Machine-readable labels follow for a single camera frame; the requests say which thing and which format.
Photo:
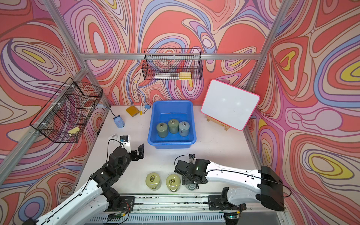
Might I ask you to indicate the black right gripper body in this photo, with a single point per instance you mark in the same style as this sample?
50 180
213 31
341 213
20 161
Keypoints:
189 177

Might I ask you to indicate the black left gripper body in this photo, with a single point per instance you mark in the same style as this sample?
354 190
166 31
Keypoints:
128 160

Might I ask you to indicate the yellow-green tea canister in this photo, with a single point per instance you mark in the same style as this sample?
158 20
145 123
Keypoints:
153 181
173 182

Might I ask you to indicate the blue-grey tea canister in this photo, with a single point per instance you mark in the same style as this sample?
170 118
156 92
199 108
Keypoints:
192 187

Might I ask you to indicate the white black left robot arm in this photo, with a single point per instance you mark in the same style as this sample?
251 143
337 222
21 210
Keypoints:
96 196

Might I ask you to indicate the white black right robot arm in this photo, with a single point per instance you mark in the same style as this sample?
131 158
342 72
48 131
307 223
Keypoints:
262 185

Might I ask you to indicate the green tea canister left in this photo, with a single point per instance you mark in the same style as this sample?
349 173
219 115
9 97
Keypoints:
162 130

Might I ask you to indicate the green tea canister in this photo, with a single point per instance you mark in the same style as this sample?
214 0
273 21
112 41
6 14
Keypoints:
162 130
173 126

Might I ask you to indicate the blue plastic basket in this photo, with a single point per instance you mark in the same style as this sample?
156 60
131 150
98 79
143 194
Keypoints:
164 111

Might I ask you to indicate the light blue tea canister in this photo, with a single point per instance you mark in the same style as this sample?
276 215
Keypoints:
184 128

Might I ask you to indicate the green tea canister back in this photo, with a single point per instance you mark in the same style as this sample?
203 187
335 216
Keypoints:
173 126

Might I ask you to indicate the yellow sponge in basket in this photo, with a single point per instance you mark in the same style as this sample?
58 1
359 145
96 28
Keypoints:
74 131

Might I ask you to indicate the yellow block in basket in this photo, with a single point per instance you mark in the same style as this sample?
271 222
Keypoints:
185 76

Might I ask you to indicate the small white tag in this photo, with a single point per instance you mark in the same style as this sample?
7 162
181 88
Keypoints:
114 136

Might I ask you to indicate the small blue mouse device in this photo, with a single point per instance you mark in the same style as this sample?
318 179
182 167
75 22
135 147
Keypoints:
119 122

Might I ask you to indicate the yellow sticky note pad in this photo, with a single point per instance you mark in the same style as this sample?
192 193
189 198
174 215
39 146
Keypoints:
132 111

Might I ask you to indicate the small blue clip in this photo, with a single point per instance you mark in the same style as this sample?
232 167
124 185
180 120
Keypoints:
147 107

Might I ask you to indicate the wooden whiteboard stand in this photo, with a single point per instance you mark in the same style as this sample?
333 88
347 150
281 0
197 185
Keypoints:
210 119

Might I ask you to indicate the green circuit board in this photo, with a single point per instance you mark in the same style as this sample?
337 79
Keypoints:
115 217

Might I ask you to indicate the pink framed whiteboard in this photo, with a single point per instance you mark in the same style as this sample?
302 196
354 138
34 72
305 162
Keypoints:
229 105

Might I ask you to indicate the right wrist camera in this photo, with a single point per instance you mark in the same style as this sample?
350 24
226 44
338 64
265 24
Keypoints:
184 168

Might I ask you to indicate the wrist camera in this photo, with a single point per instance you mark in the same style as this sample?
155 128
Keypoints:
184 168
125 143

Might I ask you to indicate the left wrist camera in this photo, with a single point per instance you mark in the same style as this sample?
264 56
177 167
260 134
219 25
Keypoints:
125 143

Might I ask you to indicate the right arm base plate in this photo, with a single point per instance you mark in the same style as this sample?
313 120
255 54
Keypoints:
216 203

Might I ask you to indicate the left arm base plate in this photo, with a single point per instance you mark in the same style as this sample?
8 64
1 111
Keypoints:
121 203

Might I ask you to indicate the black wire basket left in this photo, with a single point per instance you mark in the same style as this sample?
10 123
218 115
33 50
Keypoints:
72 106

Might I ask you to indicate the black wire basket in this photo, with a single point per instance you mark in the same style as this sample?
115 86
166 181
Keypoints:
72 106
167 63

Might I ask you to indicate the black wire basket back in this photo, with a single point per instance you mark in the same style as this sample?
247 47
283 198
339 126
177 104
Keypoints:
167 63

